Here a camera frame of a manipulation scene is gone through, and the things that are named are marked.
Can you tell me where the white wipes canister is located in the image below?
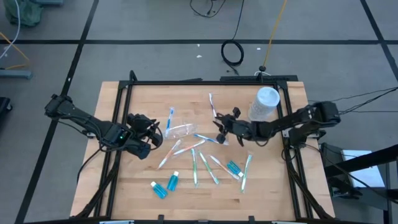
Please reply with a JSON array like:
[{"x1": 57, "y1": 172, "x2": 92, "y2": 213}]
[{"x1": 248, "y1": 86, "x2": 281, "y2": 123}]

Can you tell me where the black looped floor cable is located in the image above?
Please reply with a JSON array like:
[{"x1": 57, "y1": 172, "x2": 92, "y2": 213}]
[{"x1": 189, "y1": 0, "x2": 228, "y2": 19}]

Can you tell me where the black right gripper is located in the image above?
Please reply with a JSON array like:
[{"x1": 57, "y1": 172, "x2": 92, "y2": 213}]
[{"x1": 213, "y1": 107, "x2": 259, "y2": 144}]

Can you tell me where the black power cable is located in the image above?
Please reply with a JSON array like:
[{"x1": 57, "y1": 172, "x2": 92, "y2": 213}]
[
  {"x1": 338, "y1": 94, "x2": 398, "y2": 115},
  {"x1": 307, "y1": 86, "x2": 398, "y2": 103}
]

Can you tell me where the black floor equipment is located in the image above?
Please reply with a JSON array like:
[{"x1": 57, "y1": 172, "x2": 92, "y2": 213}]
[{"x1": 0, "y1": 96, "x2": 13, "y2": 122}]

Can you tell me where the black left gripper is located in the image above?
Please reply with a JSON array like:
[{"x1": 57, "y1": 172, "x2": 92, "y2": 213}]
[{"x1": 124, "y1": 113, "x2": 162, "y2": 160}]

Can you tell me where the blue toothbrush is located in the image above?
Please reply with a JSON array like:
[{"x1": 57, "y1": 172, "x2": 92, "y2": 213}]
[
  {"x1": 164, "y1": 106, "x2": 175, "y2": 138},
  {"x1": 192, "y1": 133, "x2": 229, "y2": 146}
]

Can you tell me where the clear acrylic organizer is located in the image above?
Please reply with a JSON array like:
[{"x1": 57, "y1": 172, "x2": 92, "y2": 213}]
[{"x1": 164, "y1": 123, "x2": 198, "y2": 140}]

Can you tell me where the black metal table frame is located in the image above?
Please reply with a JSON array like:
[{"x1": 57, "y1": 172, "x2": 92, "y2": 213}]
[{"x1": 70, "y1": 70, "x2": 336, "y2": 224}]

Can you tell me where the white floor cable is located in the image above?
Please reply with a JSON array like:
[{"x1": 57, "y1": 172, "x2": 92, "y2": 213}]
[{"x1": 0, "y1": 0, "x2": 22, "y2": 60}]

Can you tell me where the black coiled hanging cable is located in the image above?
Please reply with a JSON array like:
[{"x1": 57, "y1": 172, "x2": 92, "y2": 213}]
[{"x1": 220, "y1": 0, "x2": 246, "y2": 77}]

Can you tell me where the green bag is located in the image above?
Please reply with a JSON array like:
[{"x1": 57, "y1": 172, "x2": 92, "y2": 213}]
[{"x1": 2, "y1": 0, "x2": 44, "y2": 27}]

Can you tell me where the white electronics box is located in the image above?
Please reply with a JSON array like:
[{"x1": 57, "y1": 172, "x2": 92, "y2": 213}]
[{"x1": 340, "y1": 149, "x2": 386, "y2": 189}]

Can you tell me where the black metal beam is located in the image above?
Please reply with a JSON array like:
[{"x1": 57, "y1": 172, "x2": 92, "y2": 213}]
[{"x1": 323, "y1": 143, "x2": 398, "y2": 224}]

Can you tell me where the yellow floor cable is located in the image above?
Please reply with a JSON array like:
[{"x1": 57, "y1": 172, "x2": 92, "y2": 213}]
[{"x1": 0, "y1": 30, "x2": 31, "y2": 71}]

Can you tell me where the yellow hanging cable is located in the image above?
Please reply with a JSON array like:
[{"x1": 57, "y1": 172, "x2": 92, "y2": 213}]
[{"x1": 262, "y1": 0, "x2": 289, "y2": 73}]

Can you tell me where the grey desk foot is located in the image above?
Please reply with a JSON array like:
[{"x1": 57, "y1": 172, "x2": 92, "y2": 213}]
[
  {"x1": 0, "y1": 68, "x2": 34, "y2": 80},
  {"x1": 30, "y1": 0, "x2": 65, "y2": 6}
]

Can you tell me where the orange toothbrush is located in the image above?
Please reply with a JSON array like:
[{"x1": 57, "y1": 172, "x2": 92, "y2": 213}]
[
  {"x1": 157, "y1": 139, "x2": 183, "y2": 170},
  {"x1": 172, "y1": 139, "x2": 207, "y2": 156},
  {"x1": 208, "y1": 154, "x2": 242, "y2": 180}
]

